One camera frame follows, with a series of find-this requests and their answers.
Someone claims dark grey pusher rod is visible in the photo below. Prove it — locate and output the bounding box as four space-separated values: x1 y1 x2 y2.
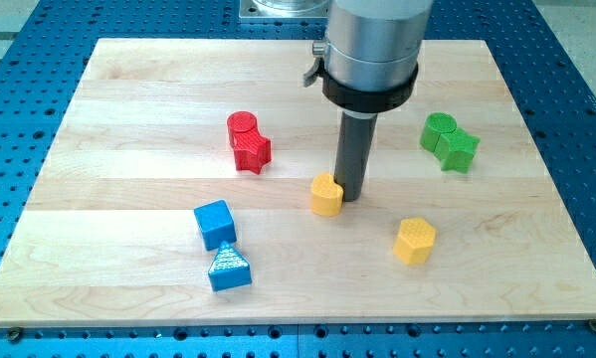
334 110 378 202

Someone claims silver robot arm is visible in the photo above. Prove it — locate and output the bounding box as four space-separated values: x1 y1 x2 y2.
303 0 433 119

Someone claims red star block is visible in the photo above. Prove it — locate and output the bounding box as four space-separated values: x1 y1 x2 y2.
230 129 272 174

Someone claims red circle block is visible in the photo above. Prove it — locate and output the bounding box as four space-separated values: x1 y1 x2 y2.
227 111 257 147

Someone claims yellow heart block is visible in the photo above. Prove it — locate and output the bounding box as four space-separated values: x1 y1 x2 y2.
310 172 344 217

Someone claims green circle block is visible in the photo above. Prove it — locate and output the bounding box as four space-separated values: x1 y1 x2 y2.
420 112 457 152

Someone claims blue triangle block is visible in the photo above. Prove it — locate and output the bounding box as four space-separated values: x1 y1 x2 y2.
208 242 252 291

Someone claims green star block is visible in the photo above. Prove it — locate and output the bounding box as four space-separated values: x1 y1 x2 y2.
434 127 481 173

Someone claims wooden board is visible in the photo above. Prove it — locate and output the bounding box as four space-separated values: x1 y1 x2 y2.
0 39 596 327

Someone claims blue cube block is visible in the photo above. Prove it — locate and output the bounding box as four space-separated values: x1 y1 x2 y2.
193 200 237 251

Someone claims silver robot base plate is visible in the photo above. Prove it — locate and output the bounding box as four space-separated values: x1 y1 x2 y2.
239 0 329 19

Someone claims yellow hexagon block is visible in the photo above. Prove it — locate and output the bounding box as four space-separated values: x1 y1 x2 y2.
393 217 437 265

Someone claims blue perforated metal table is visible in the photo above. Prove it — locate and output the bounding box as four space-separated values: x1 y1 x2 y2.
0 1 596 357

